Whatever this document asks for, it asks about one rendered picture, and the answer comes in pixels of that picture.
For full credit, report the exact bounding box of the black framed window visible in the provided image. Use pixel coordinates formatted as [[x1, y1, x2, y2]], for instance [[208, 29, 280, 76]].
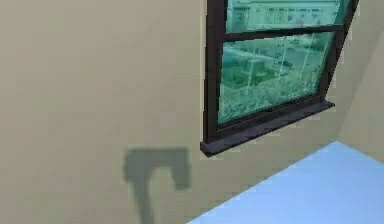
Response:
[[199, 0, 361, 158]]

